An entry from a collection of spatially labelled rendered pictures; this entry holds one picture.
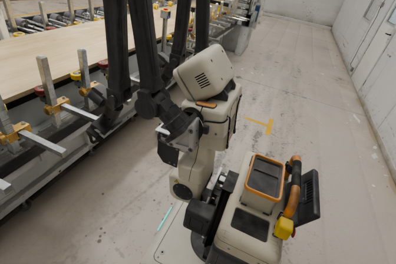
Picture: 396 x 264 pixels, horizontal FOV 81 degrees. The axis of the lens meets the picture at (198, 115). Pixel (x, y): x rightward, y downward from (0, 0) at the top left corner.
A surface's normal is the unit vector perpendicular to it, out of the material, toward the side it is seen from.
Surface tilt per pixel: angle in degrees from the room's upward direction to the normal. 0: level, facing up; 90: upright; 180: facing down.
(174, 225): 0
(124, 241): 0
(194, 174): 90
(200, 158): 90
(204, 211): 0
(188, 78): 90
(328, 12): 90
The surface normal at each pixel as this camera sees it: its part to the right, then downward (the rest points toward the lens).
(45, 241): 0.14, -0.82
